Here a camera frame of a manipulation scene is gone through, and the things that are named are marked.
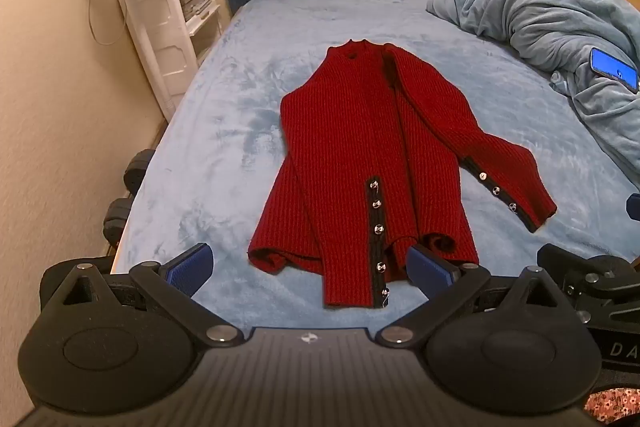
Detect red knit cardigan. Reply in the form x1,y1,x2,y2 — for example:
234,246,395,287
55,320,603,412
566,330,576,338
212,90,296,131
247,38,558,310

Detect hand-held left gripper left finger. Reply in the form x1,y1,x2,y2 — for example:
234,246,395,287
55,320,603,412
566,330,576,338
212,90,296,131
41,243,246,348

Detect white fan cable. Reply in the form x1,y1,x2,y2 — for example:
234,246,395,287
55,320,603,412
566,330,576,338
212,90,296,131
82,0,127,46

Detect smartphone with lit screen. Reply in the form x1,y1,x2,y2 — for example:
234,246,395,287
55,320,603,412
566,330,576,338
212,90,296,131
590,47,640,94

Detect crumpled blue-grey comforter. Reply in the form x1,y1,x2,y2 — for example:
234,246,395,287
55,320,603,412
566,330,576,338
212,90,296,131
426,0,640,180

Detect black dumbbell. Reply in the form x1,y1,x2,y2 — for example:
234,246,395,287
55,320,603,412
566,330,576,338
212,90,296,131
104,197,135,239
124,149,157,194

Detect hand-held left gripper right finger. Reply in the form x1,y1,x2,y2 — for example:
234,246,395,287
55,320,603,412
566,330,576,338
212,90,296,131
376,244,582,348

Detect person's floral clothing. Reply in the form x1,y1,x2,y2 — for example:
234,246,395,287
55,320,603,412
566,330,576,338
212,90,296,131
584,384,640,426

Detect light blue bed blanket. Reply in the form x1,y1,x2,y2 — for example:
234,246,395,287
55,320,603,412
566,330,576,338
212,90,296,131
111,0,640,344

